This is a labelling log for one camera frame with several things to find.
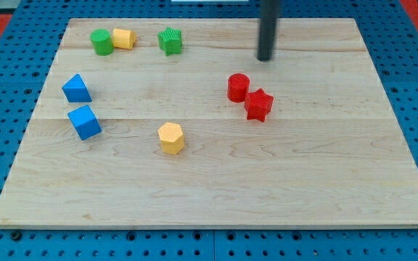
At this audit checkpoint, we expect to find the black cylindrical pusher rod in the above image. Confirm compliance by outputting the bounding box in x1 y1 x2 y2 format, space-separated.
257 0 280 62

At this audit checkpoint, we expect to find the red star block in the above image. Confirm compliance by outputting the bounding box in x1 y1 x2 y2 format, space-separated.
244 88 274 122

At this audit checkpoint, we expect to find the green star block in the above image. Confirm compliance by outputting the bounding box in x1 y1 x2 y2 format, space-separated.
157 27 183 56

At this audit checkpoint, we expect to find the red cylinder block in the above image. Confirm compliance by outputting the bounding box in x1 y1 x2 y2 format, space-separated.
227 73 250 103

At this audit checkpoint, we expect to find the yellow cylinder block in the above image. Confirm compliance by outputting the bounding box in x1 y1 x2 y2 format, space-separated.
112 28 136 49

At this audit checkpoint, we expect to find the yellow hexagon block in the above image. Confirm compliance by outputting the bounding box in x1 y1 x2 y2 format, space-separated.
157 123 185 154

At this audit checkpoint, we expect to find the wooden board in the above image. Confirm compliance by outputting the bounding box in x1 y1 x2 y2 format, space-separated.
0 18 418 230

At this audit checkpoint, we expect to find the green cylinder block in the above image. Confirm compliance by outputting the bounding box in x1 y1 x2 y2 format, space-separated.
90 29 114 56

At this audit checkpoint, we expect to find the blue triangle block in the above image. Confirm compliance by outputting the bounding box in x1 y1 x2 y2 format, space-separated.
62 74 92 103

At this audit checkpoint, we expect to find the blue cube block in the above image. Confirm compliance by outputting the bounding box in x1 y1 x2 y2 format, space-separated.
67 105 102 140

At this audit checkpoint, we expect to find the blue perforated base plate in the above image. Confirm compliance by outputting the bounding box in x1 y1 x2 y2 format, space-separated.
0 1 418 260

